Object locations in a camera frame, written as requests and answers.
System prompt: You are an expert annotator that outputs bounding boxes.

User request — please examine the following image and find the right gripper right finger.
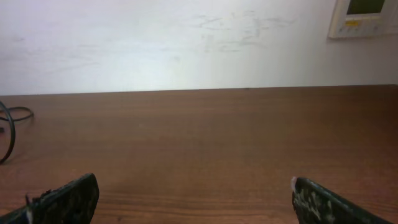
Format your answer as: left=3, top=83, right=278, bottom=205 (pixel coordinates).
left=290, top=177, right=391, bottom=224

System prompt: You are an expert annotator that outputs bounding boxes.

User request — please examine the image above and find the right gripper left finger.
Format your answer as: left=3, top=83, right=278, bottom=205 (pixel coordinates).
left=1, top=173, right=100, bottom=224

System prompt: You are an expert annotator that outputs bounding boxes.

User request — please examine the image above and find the white wall control panel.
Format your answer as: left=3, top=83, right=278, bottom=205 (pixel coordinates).
left=328, top=0, right=397, bottom=39

